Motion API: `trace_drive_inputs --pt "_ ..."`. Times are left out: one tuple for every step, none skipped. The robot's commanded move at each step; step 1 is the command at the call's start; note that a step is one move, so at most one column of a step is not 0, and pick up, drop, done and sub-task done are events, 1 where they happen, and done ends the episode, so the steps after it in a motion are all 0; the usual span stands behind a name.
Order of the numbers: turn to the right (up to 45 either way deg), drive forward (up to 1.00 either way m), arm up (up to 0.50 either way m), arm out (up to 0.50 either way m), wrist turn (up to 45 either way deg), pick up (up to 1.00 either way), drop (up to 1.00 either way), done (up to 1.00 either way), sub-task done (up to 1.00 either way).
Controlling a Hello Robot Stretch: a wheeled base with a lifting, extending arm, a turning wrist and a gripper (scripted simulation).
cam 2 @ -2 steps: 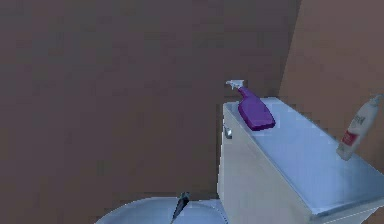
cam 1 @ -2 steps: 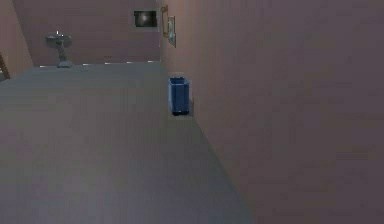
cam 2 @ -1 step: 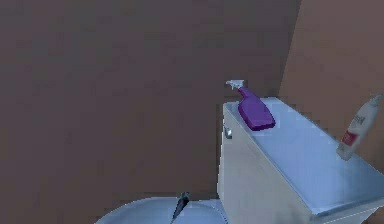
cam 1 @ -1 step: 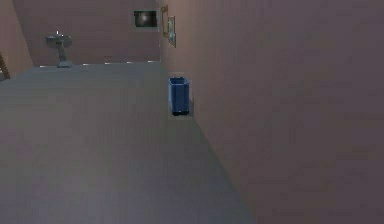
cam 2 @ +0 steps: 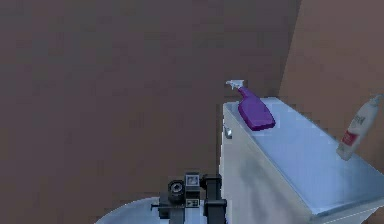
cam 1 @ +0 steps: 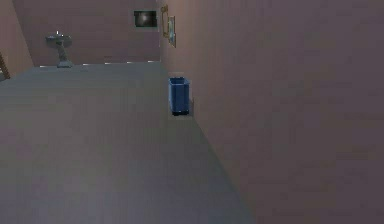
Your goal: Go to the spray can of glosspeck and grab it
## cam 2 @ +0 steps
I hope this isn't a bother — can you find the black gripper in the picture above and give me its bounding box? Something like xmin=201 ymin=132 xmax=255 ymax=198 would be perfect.
xmin=150 ymin=179 xmax=187 ymax=224

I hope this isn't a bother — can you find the purple spray bottle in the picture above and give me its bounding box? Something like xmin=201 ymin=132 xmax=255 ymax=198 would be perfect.
xmin=225 ymin=79 xmax=277 ymax=132

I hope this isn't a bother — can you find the white pump bottle red label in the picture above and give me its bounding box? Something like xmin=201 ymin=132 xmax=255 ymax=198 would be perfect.
xmin=335 ymin=93 xmax=384 ymax=162

